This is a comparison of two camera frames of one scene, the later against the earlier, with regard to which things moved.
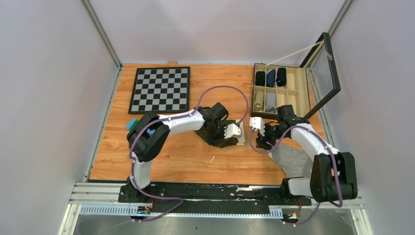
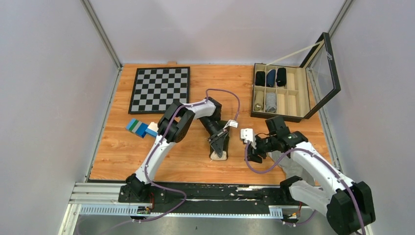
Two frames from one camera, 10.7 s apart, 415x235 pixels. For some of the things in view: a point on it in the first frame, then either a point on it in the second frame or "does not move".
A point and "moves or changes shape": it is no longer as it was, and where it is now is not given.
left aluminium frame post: (89, 9) does not move
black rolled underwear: (260, 78) does not move
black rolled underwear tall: (281, 77) does not move
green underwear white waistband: (224, 133) moves or changes shape
